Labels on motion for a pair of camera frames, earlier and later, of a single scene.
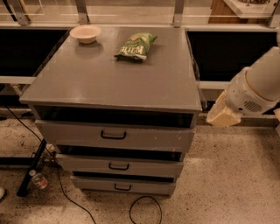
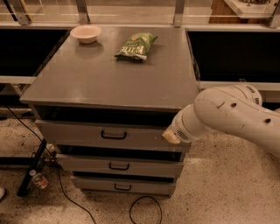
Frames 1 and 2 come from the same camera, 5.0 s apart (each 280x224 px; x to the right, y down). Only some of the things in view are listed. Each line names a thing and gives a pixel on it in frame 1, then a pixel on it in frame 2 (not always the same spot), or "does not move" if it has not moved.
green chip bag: (136, 46) does not move
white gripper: (241, 96) -> (181, 128)
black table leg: (25, 180) does not move
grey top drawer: (166, 137) does not move
